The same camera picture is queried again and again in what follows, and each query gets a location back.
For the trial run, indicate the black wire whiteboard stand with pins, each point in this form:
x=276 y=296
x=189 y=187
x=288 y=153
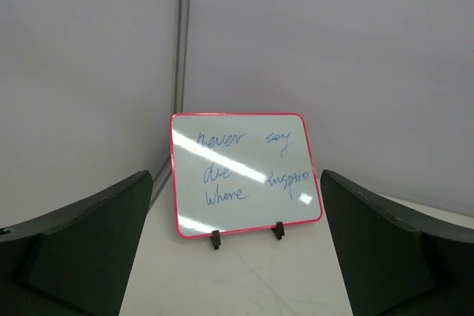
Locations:
x=278 y=231

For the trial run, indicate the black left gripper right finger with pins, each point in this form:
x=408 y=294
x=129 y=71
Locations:
x=395 y=260

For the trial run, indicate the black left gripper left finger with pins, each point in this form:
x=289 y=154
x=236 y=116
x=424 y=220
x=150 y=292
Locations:
x=76 y=260

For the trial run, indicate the aluminium corner post left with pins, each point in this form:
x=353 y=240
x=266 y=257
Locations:
x=180 y=41

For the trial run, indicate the pink framed whiteboard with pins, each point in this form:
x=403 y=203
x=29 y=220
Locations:
x=241 y=172

